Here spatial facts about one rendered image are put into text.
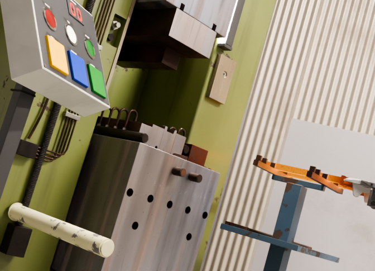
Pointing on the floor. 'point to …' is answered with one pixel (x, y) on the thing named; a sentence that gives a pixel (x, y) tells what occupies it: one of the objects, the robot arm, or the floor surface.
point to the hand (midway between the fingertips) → (350, 181)
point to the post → (13, 129)
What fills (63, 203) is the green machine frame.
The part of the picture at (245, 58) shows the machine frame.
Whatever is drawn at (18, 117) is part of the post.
